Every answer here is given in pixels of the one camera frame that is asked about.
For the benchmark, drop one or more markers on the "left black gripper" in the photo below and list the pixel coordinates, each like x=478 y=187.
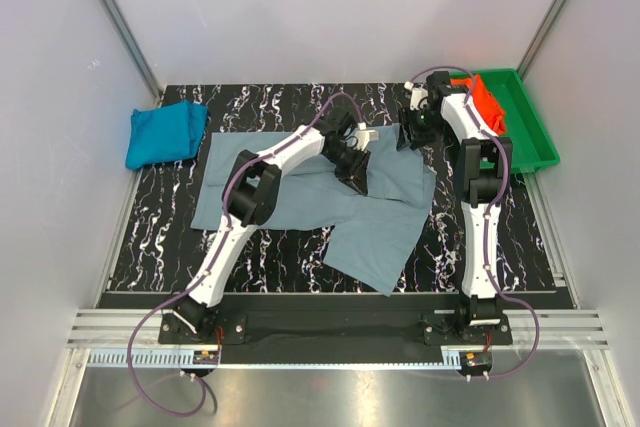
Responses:
x=356 y=174

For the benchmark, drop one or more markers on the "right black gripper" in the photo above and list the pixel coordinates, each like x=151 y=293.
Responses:
x=419 y=139

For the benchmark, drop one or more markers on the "grey-blue t shirt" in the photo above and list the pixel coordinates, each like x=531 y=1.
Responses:
x=373 y=235

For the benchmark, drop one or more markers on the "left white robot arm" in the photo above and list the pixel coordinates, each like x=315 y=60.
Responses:
x=250 y=196

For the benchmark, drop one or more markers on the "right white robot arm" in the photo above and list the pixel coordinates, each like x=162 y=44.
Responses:
x=481 y=177

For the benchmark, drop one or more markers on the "orange t shirt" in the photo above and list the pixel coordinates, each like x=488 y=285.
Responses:
x=488 y=107

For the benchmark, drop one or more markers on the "green plastic tray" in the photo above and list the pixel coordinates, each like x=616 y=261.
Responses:
x=533 y=148

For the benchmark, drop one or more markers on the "teal folded t shirt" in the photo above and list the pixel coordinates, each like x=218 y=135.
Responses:
x=166 y=134

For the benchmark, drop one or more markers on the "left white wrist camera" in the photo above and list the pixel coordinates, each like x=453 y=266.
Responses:
x=364 y=135

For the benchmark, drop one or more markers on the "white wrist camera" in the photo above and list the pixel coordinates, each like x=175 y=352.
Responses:
x=364 y=135
x=417 y=94

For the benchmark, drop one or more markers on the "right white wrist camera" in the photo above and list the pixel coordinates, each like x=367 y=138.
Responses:
x=417 y=94

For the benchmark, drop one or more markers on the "right aluminium frame post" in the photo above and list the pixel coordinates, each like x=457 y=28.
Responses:
x=544 y=29

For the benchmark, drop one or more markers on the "aluminium frame post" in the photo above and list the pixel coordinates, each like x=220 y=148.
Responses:
x=544 y=29
x=132 y=47

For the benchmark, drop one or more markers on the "aluminium front rail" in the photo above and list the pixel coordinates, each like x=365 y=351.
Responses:
x=127 y=339

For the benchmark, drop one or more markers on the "left aluminium frame post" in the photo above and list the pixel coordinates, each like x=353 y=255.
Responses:
x=132 y=47

